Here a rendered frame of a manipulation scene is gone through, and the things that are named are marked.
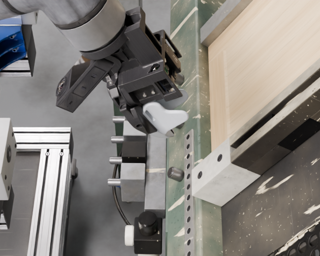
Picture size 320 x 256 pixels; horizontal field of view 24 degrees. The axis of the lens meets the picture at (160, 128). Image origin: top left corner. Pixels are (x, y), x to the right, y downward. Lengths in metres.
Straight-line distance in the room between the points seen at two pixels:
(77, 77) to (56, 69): 2.02
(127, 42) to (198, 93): 0.76
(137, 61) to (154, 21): 2.22
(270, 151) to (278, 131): 0.05
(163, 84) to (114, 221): 1.60
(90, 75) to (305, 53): 0.58
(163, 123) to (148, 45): 0.14
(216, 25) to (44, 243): 0.87
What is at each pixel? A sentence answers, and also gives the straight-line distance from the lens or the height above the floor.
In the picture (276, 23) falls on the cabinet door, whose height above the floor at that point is 1.08.
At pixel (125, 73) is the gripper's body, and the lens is 0.90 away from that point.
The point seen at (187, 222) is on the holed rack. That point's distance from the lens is 1.43.
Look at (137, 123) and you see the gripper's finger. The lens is 0.93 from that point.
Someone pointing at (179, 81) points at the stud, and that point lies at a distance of 1.69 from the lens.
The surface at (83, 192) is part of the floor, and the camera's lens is 2.55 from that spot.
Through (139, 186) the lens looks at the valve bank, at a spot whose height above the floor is 0.74.
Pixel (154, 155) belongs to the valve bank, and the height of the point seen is 0.74.
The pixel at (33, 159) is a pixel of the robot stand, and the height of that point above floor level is 0.21.
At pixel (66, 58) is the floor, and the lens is 2.98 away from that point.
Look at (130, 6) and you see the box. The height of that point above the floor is 0.85.
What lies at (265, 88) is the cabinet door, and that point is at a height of 1.04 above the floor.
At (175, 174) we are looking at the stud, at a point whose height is 0.87.
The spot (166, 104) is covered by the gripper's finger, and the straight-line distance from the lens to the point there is 0.99.
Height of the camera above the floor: 2.10
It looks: 51 degrees down
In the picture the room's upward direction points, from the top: straight up
